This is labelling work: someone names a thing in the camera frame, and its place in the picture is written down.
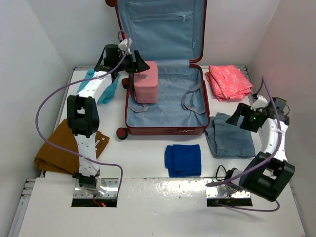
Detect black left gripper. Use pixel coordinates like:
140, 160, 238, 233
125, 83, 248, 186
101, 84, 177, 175
114, 50, 149, 73

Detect pink vanity case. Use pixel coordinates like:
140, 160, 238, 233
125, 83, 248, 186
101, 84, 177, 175
133, 61, 158, 104

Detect grey-blue denim jeans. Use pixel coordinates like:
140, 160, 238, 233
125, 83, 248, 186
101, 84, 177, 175
205, 112, 256, 158

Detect coral printed garment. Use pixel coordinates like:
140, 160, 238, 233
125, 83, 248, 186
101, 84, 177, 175
205, 65, 253, 101

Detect teal shirt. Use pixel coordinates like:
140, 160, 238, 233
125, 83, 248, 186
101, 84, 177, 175
77, 69, 120, 104

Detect red hard-shell suitcase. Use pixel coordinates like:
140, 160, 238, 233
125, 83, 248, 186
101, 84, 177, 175
107, 0, 210, 140

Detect royal blue towel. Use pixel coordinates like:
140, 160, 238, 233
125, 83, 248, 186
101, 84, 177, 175
164, 144, 202, 178

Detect mustard brown trousers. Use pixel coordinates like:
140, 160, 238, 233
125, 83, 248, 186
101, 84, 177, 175
33, 118, 110, 175

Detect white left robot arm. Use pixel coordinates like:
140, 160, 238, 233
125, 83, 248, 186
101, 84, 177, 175
67, 44, 149, 196

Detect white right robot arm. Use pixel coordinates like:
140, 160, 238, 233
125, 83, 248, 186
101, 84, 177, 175
224, 97, 295, 202

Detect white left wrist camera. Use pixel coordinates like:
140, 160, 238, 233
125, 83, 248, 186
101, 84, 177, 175
118, 38, 133, 54

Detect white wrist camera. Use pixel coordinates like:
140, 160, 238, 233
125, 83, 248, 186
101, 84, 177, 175
251, 95, 268, 110
118, 38, 133, 54

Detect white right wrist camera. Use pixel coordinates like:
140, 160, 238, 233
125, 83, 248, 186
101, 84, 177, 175
251, 95, 268, 110

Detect aluminium table frame rail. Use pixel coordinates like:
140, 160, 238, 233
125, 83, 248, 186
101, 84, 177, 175
241, 66, 257, 104

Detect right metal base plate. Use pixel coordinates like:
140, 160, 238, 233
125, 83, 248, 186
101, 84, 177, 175
205, 185, 251, 200

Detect metal base plate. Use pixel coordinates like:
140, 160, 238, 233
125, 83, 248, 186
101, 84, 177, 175
205, 185, 251, 200
73, 178, 119, 199

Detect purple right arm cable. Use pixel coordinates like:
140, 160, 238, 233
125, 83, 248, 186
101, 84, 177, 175
205, 76, 282, 213

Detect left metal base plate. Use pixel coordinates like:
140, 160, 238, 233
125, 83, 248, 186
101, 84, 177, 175
73, 178, 119, 199

